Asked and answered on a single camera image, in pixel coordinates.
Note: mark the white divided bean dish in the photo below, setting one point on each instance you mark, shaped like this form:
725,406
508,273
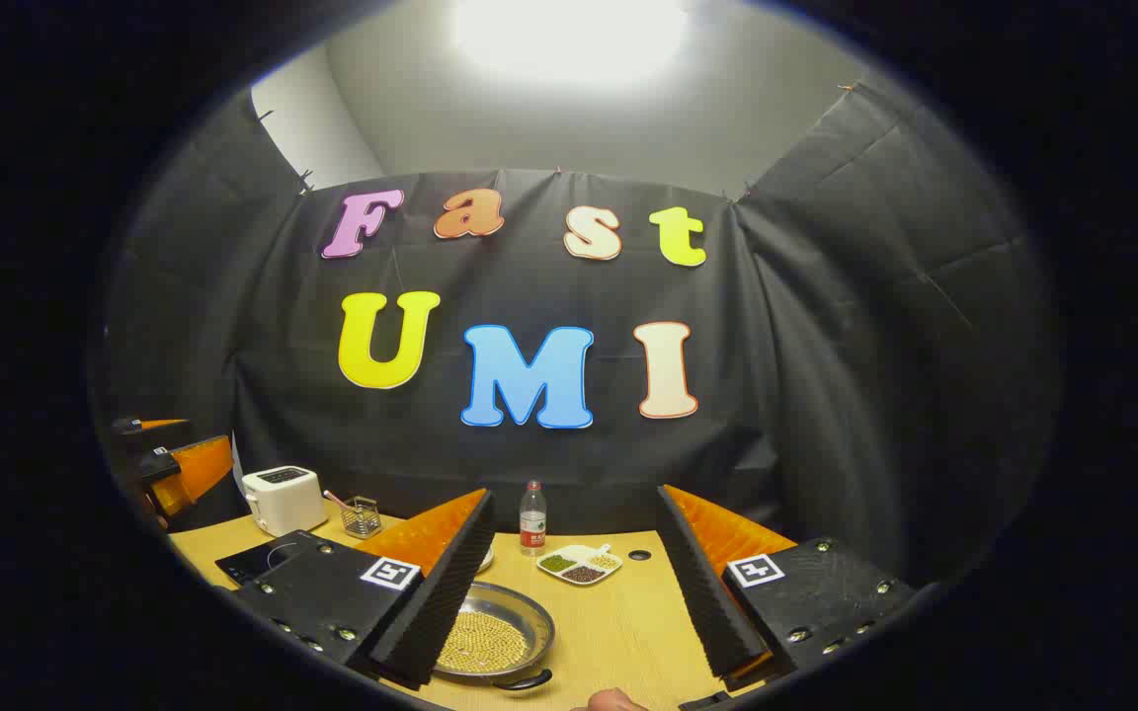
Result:
579,565

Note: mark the black induction cooktop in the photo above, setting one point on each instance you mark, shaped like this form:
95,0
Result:
263,563

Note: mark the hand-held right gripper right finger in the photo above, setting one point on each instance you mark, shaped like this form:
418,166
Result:
707,602

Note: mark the pile of yellow soybeans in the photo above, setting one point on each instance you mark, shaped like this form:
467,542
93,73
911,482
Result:
485,642

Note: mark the clear plastic water bottle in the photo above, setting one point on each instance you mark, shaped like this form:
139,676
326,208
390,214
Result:
532,523

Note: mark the pink stick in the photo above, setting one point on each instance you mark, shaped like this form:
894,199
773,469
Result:
335,497

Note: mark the white toaster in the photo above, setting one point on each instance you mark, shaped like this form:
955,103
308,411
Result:
283,499

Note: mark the white round plate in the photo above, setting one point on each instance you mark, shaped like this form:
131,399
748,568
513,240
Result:
485,561

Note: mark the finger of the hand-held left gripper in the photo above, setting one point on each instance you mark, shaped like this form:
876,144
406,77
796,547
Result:
199,469
149,430

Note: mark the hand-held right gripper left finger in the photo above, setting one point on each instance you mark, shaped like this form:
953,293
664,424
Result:
441,612

